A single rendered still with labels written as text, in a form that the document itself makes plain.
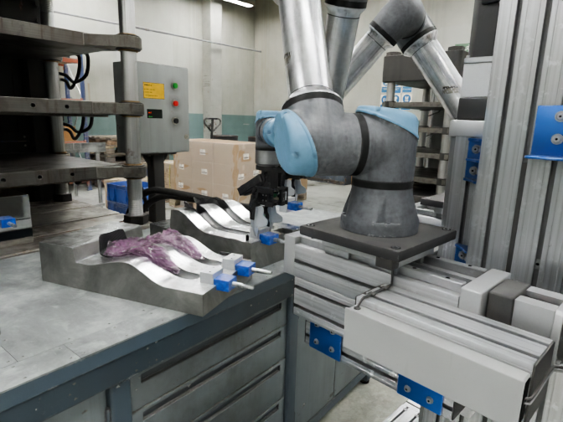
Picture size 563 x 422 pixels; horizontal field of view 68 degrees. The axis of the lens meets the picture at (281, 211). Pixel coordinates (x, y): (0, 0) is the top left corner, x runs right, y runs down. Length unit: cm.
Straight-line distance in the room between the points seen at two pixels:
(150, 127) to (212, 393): 120
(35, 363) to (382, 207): 69
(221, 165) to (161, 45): 428
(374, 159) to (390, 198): 8
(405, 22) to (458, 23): 674
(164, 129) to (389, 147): 143
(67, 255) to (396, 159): 85
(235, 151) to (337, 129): 444
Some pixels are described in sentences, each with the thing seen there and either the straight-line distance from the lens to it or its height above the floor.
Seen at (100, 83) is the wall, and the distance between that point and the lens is 840.
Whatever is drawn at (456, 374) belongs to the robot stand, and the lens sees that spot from 64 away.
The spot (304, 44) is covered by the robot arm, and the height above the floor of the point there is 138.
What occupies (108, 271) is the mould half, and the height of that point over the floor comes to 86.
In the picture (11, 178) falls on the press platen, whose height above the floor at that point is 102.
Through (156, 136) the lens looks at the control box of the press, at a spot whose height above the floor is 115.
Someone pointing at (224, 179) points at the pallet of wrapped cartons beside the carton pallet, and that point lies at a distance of 529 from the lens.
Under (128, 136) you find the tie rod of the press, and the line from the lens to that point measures 181.
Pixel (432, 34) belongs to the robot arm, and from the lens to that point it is 141.
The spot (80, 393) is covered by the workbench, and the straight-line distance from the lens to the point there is 100.
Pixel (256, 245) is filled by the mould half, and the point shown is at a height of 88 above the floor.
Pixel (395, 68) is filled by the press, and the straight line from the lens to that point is 536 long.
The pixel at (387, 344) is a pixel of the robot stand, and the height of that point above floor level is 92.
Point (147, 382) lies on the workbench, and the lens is 111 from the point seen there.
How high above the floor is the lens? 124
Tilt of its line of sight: 12 degrees down
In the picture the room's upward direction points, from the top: 2 degrees clockwise
